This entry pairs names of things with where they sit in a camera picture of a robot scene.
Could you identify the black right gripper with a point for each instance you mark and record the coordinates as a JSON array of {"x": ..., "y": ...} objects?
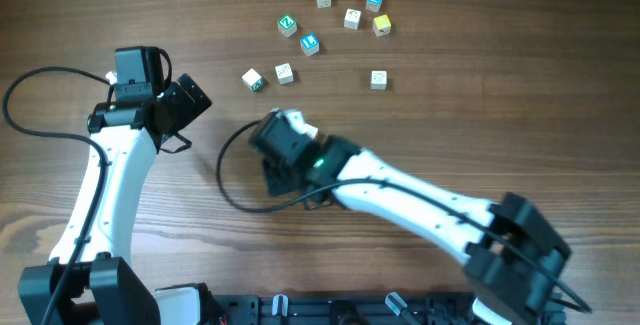
[{"x": 276, "y": 182}]

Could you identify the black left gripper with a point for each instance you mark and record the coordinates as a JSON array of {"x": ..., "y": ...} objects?
[{"x": 189, "y": 108}]

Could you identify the plain wooden block green side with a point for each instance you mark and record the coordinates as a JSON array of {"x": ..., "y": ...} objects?
[{"x": 311, "y": 131}]

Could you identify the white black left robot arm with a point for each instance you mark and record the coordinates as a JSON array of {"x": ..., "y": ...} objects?
[{"x": 88, "y": 278}]

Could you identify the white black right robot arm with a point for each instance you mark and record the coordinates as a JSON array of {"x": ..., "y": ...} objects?
[{"x": 509, "y": 252}]

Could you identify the wooden block green A side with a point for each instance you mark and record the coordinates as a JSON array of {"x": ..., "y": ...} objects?
[{"x": 253, "y": 80}]

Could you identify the wooden block fox picture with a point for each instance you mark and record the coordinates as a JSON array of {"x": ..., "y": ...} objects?
[{"x": 284, "y": 73}]

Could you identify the green Z wooden block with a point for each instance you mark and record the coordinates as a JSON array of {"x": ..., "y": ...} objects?
[{"x": 287, "y": 25}]

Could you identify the blue L wooden block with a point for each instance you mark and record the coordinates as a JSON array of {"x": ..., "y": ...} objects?
[{"x": 310, "y": 45}]

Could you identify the wooden block grey drawing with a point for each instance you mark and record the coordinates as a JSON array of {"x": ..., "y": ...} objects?
[{"x": 378, "y": 80}]

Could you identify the wooden block monkey picture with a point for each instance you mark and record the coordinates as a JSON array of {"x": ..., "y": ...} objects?
[{"x": 352, "y": 19}]

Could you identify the yellow K wooden block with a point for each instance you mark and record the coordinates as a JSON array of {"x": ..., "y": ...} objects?
[{"x": 382, "y": 25}]

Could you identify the blue H wooden block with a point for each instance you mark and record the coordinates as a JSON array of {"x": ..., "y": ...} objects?
[{"x": 374, "y": 5}]

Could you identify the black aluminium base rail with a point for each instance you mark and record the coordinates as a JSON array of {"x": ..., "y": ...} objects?
[{"x": 446, "y": 308}]

